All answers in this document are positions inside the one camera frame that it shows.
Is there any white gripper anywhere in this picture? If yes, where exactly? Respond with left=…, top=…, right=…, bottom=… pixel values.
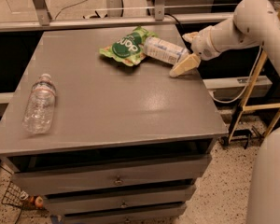
left=169, top=26, right=222, bottom=77

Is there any white labelled water bottle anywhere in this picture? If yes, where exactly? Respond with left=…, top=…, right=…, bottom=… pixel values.
left=143, top=36, right=189, bottom=65

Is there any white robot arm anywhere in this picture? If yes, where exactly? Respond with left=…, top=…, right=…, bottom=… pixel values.
left=170, top=0, right=280, bottom=224

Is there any green rice chip bag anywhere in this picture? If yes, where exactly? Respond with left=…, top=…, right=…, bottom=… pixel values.
left=99, top=26, right=157, bottom=67

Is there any clear plastic water bottle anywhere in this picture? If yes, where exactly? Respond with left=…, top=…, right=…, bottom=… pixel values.
left=22, top=74, right=56, bottom=134

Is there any yellow metal stand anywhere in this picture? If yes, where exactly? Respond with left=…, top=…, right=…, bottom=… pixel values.
left=227, top=0, right=280, bottom=147

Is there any grey drawer cabinet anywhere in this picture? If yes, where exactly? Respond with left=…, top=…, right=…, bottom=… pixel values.
left=0, top=27, right=227, bottom=224

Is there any grey metal railing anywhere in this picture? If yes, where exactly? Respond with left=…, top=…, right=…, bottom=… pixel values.
left=0, top=0, right=280, bottom=34

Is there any black cable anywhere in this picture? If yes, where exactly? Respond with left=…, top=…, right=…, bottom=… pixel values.
left=164, top=13, right=186, bottom=35

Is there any wire basket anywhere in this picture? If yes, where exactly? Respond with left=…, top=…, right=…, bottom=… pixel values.
left=2, top=181, right=29, bottom=207

